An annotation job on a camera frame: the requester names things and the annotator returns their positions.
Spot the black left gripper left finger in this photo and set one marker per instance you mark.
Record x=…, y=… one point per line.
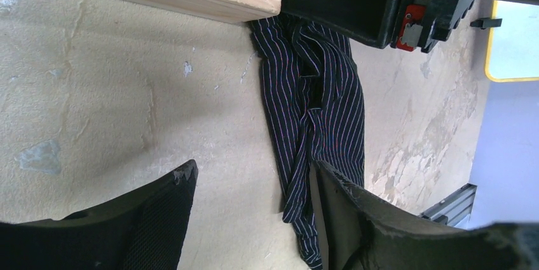
x=141, y=229

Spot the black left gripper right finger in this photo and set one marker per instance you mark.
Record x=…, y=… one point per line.
x=358, y=230

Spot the black striped underwear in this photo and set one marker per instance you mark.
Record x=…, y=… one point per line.
x=314, y=106

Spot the white board with wooden frame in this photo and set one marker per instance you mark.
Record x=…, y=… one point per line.
x=512, y=43

